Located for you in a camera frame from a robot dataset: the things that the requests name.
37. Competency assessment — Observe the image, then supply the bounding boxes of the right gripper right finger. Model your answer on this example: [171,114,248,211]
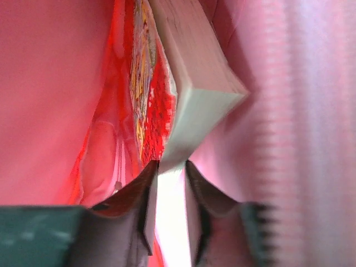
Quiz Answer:
[184,161,276,266]

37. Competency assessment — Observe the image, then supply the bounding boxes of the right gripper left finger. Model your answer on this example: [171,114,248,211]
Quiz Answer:
[1,160,159,266]

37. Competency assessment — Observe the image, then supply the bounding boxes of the pink student backpack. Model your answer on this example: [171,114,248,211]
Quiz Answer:
[1,1,355,266]

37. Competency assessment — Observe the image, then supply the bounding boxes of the colourful patterned book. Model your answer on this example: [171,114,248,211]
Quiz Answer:
[124,1,246,266]

